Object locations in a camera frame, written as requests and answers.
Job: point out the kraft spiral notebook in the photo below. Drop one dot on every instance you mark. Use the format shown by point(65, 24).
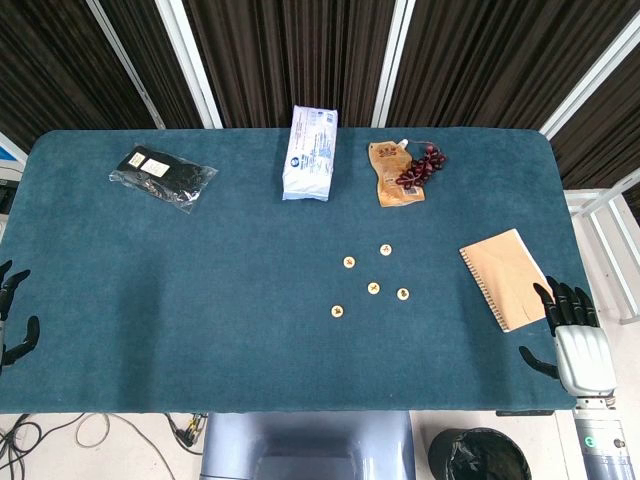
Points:
point(505, 275)

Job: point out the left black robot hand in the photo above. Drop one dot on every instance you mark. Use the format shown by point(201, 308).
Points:
point(31, 335)

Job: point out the teal table cloth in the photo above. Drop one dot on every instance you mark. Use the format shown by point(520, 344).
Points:
point(225, 300)

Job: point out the black trash bin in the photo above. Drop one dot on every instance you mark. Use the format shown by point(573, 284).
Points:
point(480, 457)

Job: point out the wooden button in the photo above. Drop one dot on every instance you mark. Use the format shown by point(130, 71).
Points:
point(385, 249)
point(349, 262)
point(337, 311)
point(373, 288)
point(403, 294)

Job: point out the white metal rack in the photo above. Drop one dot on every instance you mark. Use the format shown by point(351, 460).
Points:
point(607, 220)

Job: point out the blue-grey robot torso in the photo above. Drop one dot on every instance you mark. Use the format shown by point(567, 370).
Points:
point(305, 445)

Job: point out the white frame with blue panel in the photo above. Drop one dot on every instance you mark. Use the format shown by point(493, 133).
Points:
point(10, 152)

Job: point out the white blue tissue pack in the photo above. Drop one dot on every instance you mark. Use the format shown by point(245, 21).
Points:
point(310, 155)

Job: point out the white partition post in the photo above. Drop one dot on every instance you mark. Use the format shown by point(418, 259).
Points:
point(585, 80)
point(125, 62)
point(192, 65)
point(392, 65)

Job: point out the black socks in plastic bag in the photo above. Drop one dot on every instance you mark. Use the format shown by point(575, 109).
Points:
point(165, 177)

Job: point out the orange spout pouch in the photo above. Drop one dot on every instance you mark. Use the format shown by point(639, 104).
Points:
point(390, 165)

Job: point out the dark brown pleated curtain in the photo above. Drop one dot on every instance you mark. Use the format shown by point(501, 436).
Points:
point(300, 50)

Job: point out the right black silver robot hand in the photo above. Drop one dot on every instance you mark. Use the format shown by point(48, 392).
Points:
point(585, 360)

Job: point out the dark red grape bunch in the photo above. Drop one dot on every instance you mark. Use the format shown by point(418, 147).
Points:
point(422, 167)

